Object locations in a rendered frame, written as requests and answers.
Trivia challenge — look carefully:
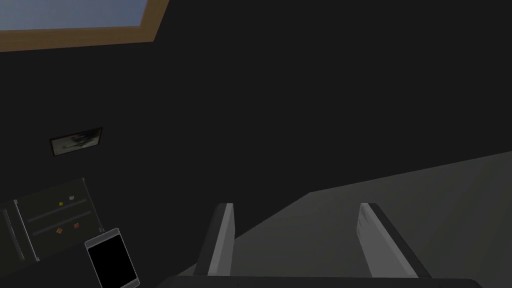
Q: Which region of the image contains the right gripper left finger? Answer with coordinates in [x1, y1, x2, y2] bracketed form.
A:
[193, 202, 236, 277]

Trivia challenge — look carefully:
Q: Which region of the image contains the wood-framed window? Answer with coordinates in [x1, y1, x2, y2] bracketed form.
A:
[0, 0, 171, 53]

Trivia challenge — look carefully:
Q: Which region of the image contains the dark framed wall picture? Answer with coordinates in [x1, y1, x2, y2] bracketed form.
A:
[49, 126, 104, 157]

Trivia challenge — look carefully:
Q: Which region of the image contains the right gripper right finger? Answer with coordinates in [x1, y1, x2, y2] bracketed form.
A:
[356, 202, 433, 279]

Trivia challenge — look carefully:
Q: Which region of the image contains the dark fridge with magnets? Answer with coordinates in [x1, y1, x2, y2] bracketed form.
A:
[0, 177, 106, 265]

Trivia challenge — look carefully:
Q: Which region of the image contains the silver appliance with black door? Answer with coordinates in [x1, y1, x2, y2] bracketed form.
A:
[83, 227, 141, 288]

